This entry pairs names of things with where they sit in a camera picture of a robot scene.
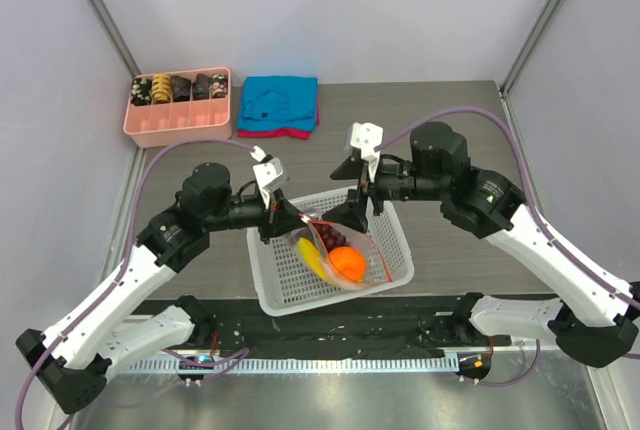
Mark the orange fruit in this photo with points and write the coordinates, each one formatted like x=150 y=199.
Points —
x=349 y=263

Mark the yellow banana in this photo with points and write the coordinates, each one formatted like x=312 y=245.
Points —
x=314 y=256

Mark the dark brown rolled sock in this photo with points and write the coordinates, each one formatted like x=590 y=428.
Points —
x=180 y=88

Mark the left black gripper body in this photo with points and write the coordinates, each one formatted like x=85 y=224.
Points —
x=248 y=211

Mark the white plastic basket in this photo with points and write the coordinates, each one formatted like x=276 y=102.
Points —
x=285 y=285

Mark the white slotted cable duct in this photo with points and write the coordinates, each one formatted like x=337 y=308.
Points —
x=166 y=364

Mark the yellow striped rolled sock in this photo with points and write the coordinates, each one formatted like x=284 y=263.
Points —
x=161 y=89

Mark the black patterned rolled sock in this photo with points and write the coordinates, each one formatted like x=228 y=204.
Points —
x=201 y=87

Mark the pink organizer box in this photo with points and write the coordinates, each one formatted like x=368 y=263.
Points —
x=161 y=125

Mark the black floral rolled sock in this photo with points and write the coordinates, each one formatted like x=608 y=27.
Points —
x=140 y=91

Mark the black pink floral sock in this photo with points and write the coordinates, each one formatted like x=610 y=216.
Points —
x=219 y=86

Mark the purple grape bunch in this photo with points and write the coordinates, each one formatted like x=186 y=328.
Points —
x=332 y=238

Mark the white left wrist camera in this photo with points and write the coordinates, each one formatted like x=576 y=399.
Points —
x=269 y=174

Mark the magenta folded cloth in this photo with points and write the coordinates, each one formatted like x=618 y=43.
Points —
x=272 y=134

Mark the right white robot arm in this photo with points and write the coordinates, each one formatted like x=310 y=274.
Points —
x=591 y=316

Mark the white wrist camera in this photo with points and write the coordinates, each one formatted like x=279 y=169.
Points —
x=367 y=138
x=269 y=174

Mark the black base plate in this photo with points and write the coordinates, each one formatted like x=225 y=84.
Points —
x=371 y=328

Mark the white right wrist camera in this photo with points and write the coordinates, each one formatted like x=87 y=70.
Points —
x=367 y=138

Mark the clear orange zip bag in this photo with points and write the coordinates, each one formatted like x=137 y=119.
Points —
x=378 y=272

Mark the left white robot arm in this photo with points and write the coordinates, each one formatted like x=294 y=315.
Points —
x=75 y=358

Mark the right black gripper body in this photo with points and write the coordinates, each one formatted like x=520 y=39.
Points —
x=365 y=194

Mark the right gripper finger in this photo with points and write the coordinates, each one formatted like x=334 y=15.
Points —
x=349 y=169
x=351 y=214

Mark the blue folded cloth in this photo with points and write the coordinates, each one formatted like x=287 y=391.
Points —
x=270 y=103

